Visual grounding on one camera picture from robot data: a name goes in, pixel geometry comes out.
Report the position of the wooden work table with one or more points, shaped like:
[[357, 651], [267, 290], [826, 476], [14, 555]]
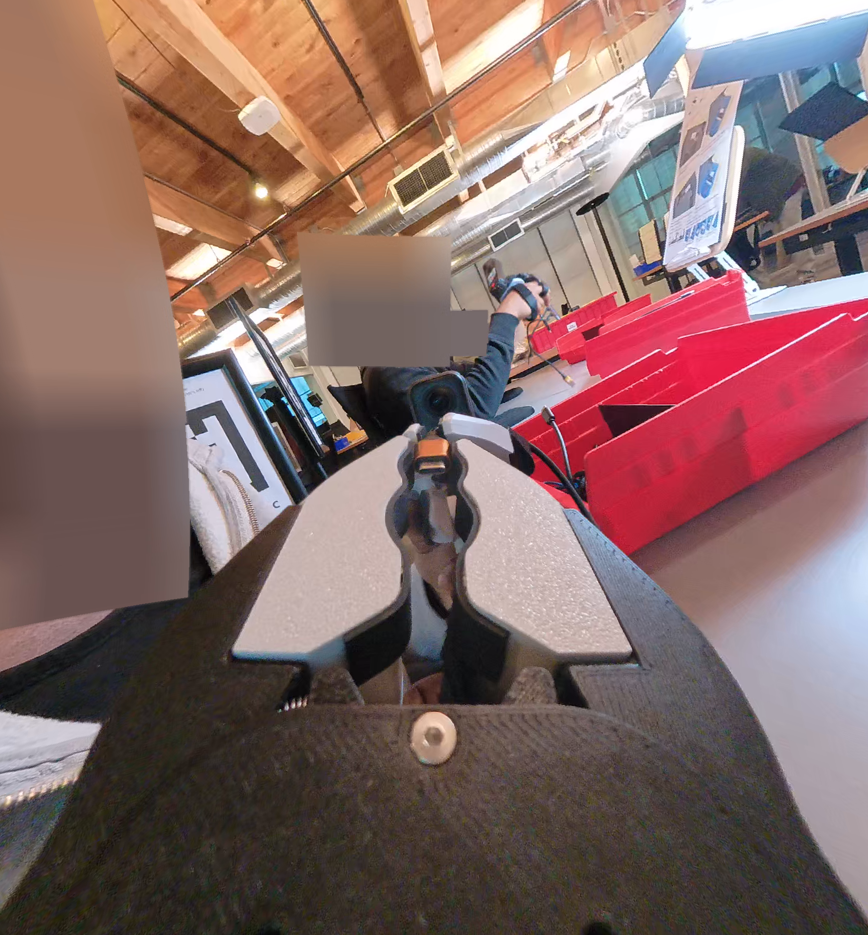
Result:
[[843, 215]]

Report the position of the black stand with round top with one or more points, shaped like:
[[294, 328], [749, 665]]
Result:
[[605, 241]]

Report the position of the white ceiling access point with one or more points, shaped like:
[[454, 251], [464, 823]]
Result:
[[257, 117]]

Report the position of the instruction poster board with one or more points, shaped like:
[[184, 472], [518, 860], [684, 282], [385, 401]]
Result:
[[704, 182]]

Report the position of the silver ventilation duct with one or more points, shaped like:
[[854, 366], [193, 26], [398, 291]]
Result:
[[375, 212]]

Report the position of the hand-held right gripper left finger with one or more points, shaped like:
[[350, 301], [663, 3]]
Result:
[[324, 577]]

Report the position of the white air vent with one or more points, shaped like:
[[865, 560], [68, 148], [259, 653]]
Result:
[[423, 179]]

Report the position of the red plastic bin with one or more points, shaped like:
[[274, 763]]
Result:
[[667, 321], [587, 318], [602, 409], [733, 453]]

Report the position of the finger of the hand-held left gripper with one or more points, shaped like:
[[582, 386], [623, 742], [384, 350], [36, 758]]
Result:
[[485, 435], [414, 436]]

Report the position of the white poster stand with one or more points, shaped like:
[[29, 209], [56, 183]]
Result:
[[726, 270]]

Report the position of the black framed marker sign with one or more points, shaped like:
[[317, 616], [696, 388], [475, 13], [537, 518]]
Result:
[[280, 380], [222, 431]]

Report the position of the led light panel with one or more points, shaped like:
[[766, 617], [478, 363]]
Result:
[[770, 36]]

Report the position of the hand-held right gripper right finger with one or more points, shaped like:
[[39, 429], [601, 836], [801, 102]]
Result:
[[543, 577]]

